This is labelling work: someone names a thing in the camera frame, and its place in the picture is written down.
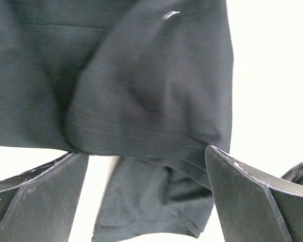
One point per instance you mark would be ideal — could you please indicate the folded black t-shirt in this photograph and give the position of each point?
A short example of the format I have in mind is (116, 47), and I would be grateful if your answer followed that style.
(295, 174)

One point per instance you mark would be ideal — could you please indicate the black t-shirt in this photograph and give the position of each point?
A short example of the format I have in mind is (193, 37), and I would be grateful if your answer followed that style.
(147, 81)
(295, 174)

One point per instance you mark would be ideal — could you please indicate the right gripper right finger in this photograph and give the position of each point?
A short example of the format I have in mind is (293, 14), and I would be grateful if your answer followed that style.
(253, 205)

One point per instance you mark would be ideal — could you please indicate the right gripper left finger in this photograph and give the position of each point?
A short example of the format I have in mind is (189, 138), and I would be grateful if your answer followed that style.
(39, 205)

